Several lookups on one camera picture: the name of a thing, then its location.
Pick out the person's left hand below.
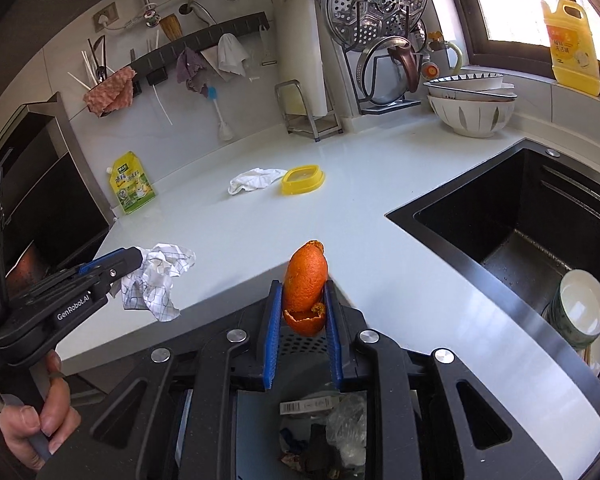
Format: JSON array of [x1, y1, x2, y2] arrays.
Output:
[[0, 350, 81, 471]]

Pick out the steel cutting board stand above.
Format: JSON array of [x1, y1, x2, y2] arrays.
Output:
[[275, 79, 343, 142]]

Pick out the grey perforated trash bin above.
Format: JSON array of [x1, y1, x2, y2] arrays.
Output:
[[234, 328, 412, 480]]

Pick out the green white cup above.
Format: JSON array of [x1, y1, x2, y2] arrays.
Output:
[[545, 269, 600, 350]]

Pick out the clear plastic bag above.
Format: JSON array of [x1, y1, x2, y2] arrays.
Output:
[[326, 393, 367, 468]]

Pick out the white cutting board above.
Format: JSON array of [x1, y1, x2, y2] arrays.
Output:
[[275, 0, 327, 117]]

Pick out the glass pot lid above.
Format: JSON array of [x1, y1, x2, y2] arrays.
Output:
[[355, 36, 419, 106]]

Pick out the yellow green refill pouch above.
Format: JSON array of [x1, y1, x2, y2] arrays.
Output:
[[107, 152, 156, 214]]

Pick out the white tissue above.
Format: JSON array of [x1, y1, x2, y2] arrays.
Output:
[[227, 168, 287, 196]]

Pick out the white hanging cloth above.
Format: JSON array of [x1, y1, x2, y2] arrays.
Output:
[[218, 34, 249, 77]]

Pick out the black oven appliance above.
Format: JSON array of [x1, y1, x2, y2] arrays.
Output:
[[0, 92, 114, 273]]

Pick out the metal steamer plate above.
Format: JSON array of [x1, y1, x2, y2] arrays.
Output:
[[321, 0, 428, 51]]

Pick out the black dish rack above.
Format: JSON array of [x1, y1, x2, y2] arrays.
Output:
[[334, 16, 422, 117]]

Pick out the blue white bottle brush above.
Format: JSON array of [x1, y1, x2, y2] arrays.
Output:
[[208, 87, 235, 142]]

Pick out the purple hanging cloth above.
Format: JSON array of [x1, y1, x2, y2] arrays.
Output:
[[176, 47, 209, 98]]

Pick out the yellow detergent bottle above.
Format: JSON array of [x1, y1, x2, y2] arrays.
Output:
[[541, 0, 600, 96]]

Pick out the white patterned stacked bowls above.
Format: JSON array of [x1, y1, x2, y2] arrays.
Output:
[[424, 72, 517, 139]]

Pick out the orange peel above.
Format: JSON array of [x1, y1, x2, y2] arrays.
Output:
[[283, 240, 328, 337]]

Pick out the pink dish cloth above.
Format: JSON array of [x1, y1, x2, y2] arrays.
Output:
[[83, 66, 136, 117]]

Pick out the white green kettle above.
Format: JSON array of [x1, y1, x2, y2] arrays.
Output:
[[420, 30, 464, 80]]

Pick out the black wall rail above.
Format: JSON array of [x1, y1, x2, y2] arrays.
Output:
[[130, 12, 271, 96]]

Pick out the black kitchen sink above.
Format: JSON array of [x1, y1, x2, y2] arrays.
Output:
[[387, 140, 600, 414]]

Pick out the yellow plastic container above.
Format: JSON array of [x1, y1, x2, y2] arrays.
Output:
[[280, 165, 326, 196]]

